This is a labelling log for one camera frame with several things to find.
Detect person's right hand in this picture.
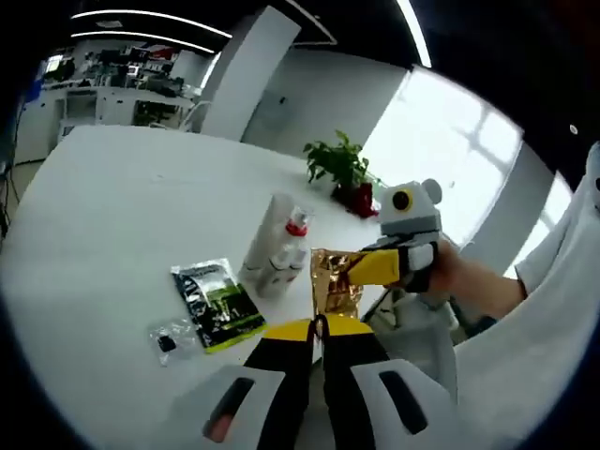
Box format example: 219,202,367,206
427,240,471,302

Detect white ceiling light strip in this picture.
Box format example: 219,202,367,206
69,31,210,52
69,9,233,38

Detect clear plastic sachet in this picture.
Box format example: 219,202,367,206
148,318,198,368

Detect green potted plant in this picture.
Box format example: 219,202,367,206
303,129,376,198

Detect dark green printed packet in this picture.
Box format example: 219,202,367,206
196,276,268,355

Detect large window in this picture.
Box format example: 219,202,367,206
360,65,524,245

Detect tall white skincare tube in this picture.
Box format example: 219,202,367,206
241,192,294,282

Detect gold foil sachet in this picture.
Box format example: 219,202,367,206
309,247,367,332

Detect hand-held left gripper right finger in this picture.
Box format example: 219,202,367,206
321,313,458,450

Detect red collar skincare pump bottle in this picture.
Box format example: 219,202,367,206
276,208,314,263

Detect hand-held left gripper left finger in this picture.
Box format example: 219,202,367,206
168,317,316,450

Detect white office desks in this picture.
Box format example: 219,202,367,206
39,41,212,137

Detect red bag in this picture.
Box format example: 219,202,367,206
349,182,380,219

